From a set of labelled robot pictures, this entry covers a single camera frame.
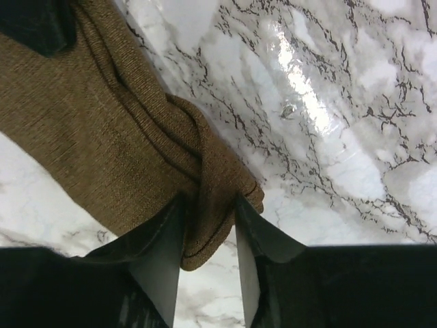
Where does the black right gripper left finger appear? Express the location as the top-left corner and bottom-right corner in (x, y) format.
(1, 196), (186, 327)

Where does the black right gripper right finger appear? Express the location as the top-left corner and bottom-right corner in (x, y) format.
(236, 196), (436, 327)

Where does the brown cloth napkin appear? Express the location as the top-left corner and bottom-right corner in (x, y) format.
(1, 1), (264, 271)

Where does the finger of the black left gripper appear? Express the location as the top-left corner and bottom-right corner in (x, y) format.
(1, 0), (76, 57)

